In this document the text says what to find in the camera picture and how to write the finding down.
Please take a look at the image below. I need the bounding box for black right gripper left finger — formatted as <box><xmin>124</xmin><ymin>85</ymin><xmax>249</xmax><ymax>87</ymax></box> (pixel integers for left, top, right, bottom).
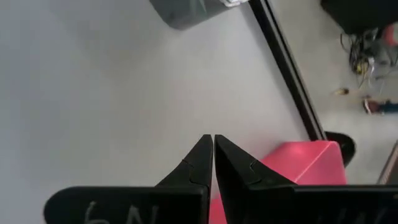
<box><xmin>43</xmin><ymin>133</ymin><xmax>214</xmax><ymax>224</ymax></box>

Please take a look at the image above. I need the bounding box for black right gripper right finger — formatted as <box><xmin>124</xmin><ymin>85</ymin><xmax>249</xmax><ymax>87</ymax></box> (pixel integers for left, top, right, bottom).
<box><xmin>214</xmin><ymin>134</ymin><xmax>398</xmax><ymax>224</ymax></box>

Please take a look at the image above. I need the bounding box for red plastic container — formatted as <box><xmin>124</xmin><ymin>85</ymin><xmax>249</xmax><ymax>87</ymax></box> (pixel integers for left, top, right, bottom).
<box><xmin>208</xmin><ymin>139</ymin><xmax>348</xmax><ymax>224</ymax></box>

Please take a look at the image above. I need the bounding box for black striped floor mat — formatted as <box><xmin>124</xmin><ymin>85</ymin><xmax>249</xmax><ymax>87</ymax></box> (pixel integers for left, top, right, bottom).
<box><xmin>377</xmin><ymin>140</ymin><xmax>398</xmax><ymax>185</ymax></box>

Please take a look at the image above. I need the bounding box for red blue floor object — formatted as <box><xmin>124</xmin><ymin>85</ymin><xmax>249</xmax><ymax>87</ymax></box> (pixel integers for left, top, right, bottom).
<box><xmin>362</xmin><ymin>98</ymin><xmax>398</xmax><ymax>116</ymax></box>

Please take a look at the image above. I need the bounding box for dark grey translucent container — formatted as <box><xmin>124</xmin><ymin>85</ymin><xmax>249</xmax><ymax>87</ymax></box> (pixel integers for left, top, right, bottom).
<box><xmin>149</xmin><ymin>0</ymin><xmax>249</xmax><ymax>30</ymax></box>

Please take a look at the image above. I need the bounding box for dark floor equipment base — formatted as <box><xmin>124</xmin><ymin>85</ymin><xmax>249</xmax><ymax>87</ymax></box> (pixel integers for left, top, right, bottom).
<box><xmin>320</xmin><ymin>0</ymin><xmax>398</xmax><ymax>35</ymax></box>

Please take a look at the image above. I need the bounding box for black metal table frame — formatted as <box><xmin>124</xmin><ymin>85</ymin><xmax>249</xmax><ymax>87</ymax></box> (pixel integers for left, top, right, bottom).
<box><xmin>248</xmin><ymin>0</ymin><xmax>327</xmax><ymax>141</ymax></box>

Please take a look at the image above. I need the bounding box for floor cable bundle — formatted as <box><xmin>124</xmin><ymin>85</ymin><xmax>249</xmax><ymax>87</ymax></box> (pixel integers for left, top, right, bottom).
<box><xmin>339</xmin><ymin>27</ymin><xmax>398</xmax><ymax>90</ymax></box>

